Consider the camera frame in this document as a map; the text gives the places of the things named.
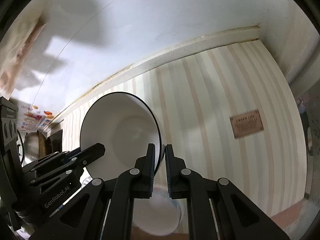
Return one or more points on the brown cloth label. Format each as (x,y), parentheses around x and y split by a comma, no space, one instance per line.
(246,123)

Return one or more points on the white patterned bowl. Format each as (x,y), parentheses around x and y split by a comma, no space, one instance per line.
(160,215)

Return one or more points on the striped cat print tablecloth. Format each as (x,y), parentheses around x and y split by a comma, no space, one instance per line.
(212,92)

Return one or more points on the frosted glass sliding door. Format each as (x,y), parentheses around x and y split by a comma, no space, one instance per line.
(312,135)

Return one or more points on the steel wok with lid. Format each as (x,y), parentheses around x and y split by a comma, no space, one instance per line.
(30,145)

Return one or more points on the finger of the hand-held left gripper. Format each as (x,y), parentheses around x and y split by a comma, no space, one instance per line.
(50,160)
(90,153)

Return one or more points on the white bowl with dark rim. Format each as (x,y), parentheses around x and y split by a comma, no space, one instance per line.
(120,130)

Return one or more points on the colourful wall stickers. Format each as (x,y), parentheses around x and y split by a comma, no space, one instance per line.
(35,120)

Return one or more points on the clear plastic bag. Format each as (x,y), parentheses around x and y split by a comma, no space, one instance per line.
(17,55)

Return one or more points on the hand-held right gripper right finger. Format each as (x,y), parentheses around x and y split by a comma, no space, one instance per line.
(168,170)

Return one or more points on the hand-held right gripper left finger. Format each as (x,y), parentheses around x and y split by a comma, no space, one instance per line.
(151,170)

